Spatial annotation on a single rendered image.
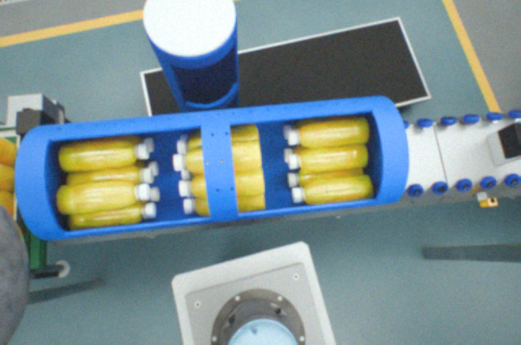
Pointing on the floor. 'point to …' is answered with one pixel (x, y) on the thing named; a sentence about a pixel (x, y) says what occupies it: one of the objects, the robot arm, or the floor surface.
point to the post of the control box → (62, 290)
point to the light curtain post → (475, 253)
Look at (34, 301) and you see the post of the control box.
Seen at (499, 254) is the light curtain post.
